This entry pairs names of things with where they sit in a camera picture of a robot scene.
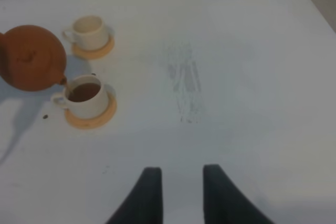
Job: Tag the brown clay teapot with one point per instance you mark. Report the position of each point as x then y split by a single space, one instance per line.
32 58

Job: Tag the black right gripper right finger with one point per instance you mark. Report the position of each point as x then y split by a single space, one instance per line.
223 202

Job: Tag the near white teacup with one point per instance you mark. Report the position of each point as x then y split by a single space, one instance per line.
84 96

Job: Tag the white teacup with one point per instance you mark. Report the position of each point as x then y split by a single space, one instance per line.
89 33
84 96

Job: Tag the far orange round coaster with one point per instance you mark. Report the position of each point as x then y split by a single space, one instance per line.
95 54

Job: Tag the orange round coaster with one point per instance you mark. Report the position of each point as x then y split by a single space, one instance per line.
88 124
95 54

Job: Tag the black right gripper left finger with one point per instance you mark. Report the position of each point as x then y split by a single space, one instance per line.
144 202

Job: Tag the near orange round coaster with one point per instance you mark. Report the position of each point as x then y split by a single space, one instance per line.
88 124

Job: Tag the far white teacup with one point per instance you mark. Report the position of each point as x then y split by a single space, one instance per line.
89 33

